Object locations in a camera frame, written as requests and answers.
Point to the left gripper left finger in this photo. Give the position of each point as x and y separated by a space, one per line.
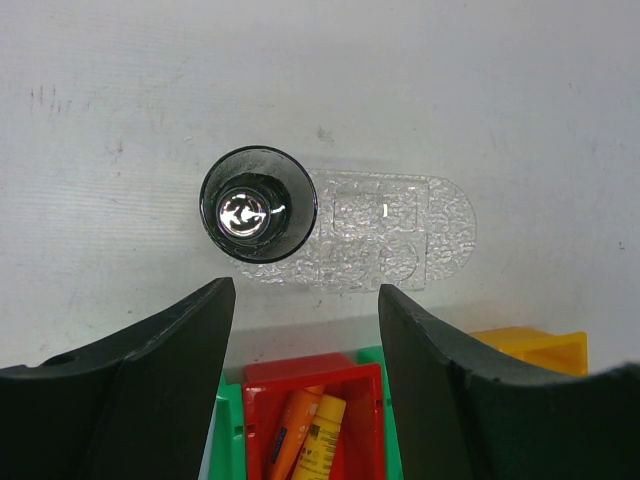
136 404

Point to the yellow toothpaste tube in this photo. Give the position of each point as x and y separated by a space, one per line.
319 448

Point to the yellow bin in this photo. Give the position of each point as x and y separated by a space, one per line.
563 353

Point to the dark smoky plastic cup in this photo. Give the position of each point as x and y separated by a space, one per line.
258 204

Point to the red bin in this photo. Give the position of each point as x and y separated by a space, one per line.
360 448

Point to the clear textured holder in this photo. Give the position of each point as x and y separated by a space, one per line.
372 230

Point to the clear textured oval tray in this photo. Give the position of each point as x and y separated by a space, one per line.
451 229

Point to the orange toothpaste tube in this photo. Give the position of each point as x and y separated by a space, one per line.
299 410

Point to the left green bin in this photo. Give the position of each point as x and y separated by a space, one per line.
224 455

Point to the green bin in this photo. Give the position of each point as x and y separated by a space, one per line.
224 455
394 469

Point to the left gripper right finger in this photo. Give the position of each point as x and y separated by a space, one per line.
464 410

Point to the right green bin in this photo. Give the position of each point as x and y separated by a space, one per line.
394 469

